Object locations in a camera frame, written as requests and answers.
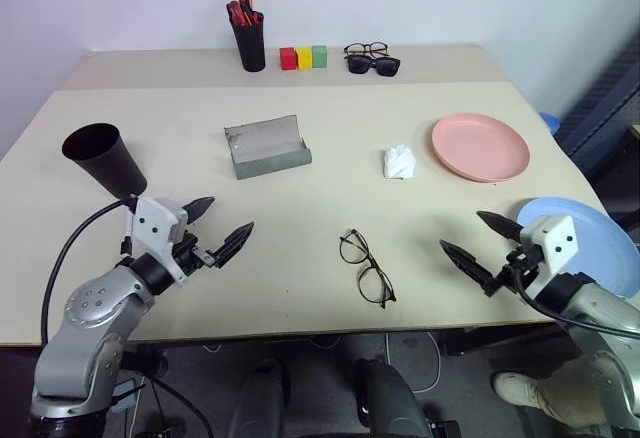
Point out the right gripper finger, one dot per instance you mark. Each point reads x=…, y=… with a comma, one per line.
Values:
x=502, y=225
x=467, y=265

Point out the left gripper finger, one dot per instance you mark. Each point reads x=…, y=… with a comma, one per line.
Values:
x=234, y=244
x=200, y=207

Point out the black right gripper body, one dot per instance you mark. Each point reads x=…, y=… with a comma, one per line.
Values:
x=520, y=265

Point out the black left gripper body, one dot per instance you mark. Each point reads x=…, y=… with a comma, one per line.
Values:
x=187, y=255

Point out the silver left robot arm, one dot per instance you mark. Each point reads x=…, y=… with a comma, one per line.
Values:
x=85, y=308

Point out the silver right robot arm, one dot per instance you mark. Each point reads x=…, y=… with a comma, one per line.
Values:
x=600, y=303

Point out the pink plastic plate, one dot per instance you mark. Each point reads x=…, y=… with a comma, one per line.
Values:
x=480, y=147

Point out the open grey glasses case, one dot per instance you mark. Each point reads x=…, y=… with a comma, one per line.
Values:
x=270, y=160

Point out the blue plastic plate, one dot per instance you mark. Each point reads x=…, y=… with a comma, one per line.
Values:
x=600, y=238

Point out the empty black plastic cup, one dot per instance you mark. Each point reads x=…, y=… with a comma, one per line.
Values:
x=110, y=163

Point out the crumpled white tissue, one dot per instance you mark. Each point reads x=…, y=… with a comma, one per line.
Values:
x=398, y=162

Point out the white person shoe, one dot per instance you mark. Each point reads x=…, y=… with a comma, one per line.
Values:
x=517, y=390

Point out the beige trouser leg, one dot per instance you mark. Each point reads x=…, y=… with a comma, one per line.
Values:
x=570, y=393

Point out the dark ribbed panel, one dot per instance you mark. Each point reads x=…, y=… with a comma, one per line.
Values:
x=610, y=108

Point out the black tool holder cup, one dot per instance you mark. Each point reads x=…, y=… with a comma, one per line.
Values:
x=250, y=50

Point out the red wooden block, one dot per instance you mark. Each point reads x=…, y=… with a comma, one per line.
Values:
x=287, y=59

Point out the yellow wooden block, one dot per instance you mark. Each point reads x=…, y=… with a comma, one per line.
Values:
x=304, y=58

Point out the green wooden block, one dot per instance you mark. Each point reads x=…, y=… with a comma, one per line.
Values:
x=320, y=57

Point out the black sunglasses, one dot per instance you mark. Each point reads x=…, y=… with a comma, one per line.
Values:
x=357, y=65

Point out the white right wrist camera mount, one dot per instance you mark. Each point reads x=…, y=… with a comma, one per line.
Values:
x=555, y=238

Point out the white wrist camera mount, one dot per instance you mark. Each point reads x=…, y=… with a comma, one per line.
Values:
x=152, y=220
x=555, y=238

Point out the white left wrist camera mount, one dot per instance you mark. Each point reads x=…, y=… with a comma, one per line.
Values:
x=152, y=220

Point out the black table frame bar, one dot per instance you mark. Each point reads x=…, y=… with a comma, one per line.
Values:
x=500, y=340

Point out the tortoiseshell frame eyeglasses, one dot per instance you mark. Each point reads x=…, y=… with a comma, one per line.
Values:
x=354, y=248

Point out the thin dark frame eyeglasses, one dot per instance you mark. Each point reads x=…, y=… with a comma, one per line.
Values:
x=369, y=47

